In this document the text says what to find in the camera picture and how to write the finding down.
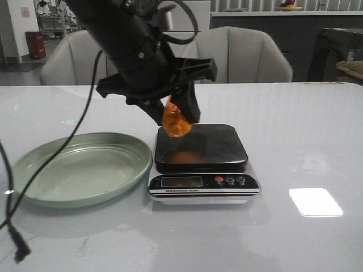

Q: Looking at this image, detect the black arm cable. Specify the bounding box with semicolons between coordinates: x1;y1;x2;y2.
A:
0;0;199;264

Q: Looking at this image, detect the left grey upholstered chair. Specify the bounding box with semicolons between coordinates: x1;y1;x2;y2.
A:
40;30;102;86

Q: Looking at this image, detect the electronic kitchen scale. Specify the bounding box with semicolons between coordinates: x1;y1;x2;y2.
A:
147;124;262;205

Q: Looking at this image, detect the grey upholstered chair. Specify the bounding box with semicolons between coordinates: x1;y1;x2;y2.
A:
40;30;102;86
181;26;293;83

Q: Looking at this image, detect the orange corn cob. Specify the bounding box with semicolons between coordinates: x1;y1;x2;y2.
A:
162;95;192;138

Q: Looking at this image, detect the dark grey counter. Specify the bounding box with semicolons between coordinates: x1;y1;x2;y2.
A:
212;11;362;82

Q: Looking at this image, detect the white cabinet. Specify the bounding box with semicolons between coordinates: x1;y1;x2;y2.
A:
159;1;210;66

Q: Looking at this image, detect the right grey upholstered chair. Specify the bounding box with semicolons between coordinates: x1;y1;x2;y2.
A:
181;26;293;83

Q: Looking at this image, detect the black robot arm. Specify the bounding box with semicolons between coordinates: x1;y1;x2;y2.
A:
67;1;217;124

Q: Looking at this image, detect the red trash bin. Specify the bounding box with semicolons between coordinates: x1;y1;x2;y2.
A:
25;31;46;60

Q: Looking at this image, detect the dark side table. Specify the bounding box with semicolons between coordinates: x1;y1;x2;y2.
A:
307;28;362;82

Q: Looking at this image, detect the fruit bowl on counter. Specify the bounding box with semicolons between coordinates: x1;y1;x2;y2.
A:
278;0;303;11

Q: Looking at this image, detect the light green plate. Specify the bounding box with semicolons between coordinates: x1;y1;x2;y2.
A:
13;133;153;209

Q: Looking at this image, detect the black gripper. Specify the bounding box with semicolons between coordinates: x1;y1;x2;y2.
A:
96;42;217;126

